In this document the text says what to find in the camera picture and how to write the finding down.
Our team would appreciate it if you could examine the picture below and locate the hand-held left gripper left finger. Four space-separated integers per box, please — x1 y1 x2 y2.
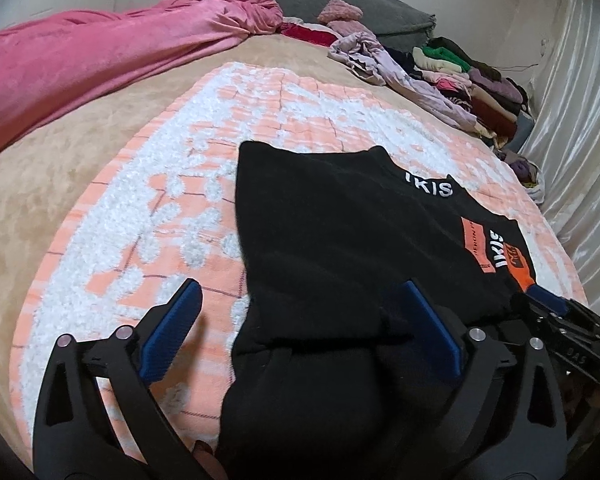
32 278 203 480

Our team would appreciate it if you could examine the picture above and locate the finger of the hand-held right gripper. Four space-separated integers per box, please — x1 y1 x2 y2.
509 292 551 333
526 284 588 318

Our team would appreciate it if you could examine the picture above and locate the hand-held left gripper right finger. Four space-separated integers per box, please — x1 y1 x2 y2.
397 280 568 480

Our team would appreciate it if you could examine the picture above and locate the black sweater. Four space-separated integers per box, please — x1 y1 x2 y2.
219 140 537 480

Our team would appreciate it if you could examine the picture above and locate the white bag of clothes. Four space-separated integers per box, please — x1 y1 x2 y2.
500 152 546 203

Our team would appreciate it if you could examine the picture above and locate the pile of folded clothes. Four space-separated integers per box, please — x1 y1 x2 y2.
412 36 533 148

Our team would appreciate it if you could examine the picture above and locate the person's left hand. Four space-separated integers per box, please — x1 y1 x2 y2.
192 439 226 480

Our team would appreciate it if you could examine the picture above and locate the peach plaid fleece blanket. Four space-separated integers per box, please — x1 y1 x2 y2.
7 61 588 480

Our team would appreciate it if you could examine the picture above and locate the grey bolster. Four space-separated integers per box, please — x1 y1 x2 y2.
510 112 536 153

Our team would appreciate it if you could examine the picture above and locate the white satin curtain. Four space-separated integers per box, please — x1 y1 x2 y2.
517 0 600 321

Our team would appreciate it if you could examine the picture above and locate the black clothing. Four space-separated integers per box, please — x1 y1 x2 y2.
385 47 423 78

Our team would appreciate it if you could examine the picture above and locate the lavender garment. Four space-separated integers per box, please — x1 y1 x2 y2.
327 31 481 133

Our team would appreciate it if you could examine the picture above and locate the pink duvet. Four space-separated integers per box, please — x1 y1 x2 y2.
0 0 285 166

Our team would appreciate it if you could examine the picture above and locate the pink fluffy pillow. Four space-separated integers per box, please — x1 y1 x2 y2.
326 19 368 37

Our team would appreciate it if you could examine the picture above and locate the red garment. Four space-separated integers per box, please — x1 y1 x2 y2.
281 21 342 48

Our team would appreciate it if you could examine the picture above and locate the pink fluffy garment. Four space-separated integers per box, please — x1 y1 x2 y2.
317 0 363 23

